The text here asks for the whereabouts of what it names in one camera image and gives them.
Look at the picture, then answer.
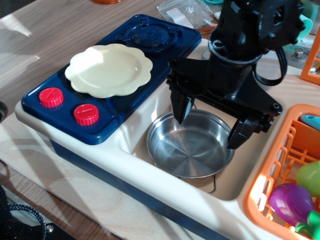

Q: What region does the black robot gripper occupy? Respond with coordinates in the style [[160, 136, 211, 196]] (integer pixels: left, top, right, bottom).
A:
[[167, 37, 282, 150]]

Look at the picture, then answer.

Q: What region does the stainless steel pan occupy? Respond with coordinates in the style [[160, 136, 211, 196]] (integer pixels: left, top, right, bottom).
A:
[[146, 108, 235, 194]]

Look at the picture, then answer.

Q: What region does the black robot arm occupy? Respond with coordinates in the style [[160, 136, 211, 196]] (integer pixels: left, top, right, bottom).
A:
[[167, 0, 305, 149]]

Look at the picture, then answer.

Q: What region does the cream toy sink unit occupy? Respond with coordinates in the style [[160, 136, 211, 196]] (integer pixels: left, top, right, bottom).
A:
[[14, 37, 320, 240]]

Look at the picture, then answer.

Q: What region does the right red stove knob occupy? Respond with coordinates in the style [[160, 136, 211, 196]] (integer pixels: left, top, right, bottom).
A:
[[73, 103, 100, 126]]

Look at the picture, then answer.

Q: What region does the red stove knob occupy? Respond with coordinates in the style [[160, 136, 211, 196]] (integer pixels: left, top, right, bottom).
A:
[[38, 87, 64, 108], [73, 103, 100, 126]]

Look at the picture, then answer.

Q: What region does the left red stove knob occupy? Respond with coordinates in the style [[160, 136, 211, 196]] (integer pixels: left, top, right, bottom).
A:
[[38, 87, 64, 108]]

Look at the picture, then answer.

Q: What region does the orange plastic dish rack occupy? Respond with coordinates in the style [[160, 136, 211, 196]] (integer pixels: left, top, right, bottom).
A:
[[244, 104, 320, 240]]

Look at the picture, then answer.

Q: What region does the teal plastic utensil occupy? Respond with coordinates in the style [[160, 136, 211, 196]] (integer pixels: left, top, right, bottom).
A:
[[300, 115, 320, 131]]

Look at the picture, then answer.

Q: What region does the orange plastic crate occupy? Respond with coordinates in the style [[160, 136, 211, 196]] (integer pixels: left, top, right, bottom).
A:
[[300, 29, 320, 85]]

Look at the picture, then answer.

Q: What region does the clear plastic zip bag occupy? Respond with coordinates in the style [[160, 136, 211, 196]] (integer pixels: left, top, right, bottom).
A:
[[156, 0, 218, 29]]

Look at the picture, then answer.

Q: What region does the steel pot lid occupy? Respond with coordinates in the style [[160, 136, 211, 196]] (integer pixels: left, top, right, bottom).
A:
[[287, 48, 309, 69]]

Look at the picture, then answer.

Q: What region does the green toy pear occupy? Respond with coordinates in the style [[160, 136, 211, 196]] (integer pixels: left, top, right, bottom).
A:
[[296, 161, 320, 197]]

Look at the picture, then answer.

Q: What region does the purple toy eggplant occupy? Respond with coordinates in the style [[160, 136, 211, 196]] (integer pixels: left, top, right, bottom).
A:
[[268, 183, 316, 226]]

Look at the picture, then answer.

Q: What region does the cream scalloped plastic plate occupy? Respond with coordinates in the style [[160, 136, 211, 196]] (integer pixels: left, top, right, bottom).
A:
[[64, 43, 153, 99]]

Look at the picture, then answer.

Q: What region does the teal plastic cup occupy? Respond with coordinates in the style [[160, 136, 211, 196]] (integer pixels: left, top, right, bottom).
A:
[[283, 14, 313, 52]]

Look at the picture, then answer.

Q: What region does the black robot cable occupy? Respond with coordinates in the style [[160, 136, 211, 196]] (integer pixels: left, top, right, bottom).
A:
[[252, 46, 289, 87]]

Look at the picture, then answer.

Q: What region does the black braided cable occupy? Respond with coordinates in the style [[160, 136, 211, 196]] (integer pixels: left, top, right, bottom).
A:
[[0, 184, 48, 240]]

